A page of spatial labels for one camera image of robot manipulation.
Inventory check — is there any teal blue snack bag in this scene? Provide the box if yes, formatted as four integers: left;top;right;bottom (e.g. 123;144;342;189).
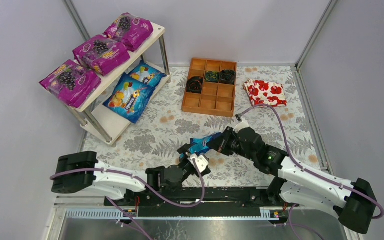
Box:
188;132;222;156

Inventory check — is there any blue candy bag underneath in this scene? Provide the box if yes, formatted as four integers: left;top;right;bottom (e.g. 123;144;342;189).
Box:
103;73;155;124

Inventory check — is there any blue fruit candy bag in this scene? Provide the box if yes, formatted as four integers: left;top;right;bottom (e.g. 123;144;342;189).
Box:
128;60;167;88

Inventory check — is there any purple grape candy bag front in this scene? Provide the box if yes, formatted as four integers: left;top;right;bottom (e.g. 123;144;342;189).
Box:
72;35;130;76

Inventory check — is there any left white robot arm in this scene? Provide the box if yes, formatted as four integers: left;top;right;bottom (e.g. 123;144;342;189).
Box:
50;143;211;200

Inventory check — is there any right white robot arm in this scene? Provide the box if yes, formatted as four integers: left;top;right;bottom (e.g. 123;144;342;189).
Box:
207;127;377;234

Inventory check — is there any white two-tier shelf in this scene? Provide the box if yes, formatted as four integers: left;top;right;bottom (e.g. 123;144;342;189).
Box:
64;22;167;145

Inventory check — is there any purple grape candy bag stack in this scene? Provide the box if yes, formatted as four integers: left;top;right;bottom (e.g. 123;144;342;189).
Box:
39;59;101;108

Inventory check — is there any floral table mat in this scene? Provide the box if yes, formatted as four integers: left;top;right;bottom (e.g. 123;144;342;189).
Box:
82;66;320;187

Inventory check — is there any orange wooden compartment tray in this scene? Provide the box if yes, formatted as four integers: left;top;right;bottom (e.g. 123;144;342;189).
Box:
181;57;237;118

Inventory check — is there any red floral folded cloth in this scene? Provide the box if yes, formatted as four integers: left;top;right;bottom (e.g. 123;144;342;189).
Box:
242;78;288;107

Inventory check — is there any black rolled item left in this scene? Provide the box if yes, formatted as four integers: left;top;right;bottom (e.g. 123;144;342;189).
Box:
185;76;204;94

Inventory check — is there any black rolled item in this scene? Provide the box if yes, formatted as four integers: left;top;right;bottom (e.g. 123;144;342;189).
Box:
219;69;236;85
185;76;204;94

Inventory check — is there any black rolled item right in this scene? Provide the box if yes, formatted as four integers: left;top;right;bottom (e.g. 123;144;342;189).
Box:
219;69;236;85

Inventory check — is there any dark green rolled item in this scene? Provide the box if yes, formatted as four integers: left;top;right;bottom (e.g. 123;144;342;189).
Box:
204;71;220;83

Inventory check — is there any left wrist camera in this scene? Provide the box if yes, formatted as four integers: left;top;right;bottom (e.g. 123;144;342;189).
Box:
188;153;210;176

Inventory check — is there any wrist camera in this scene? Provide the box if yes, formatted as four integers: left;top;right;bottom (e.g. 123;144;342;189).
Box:
188;153;210;176
233;119;250;133

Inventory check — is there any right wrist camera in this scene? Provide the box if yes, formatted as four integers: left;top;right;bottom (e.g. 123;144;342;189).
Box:
233;119;250;133

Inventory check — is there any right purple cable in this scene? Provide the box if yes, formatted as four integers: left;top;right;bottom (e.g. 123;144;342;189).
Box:
235;103;384;240

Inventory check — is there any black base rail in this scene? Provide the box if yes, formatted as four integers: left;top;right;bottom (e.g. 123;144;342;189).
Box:
104;187;292;218

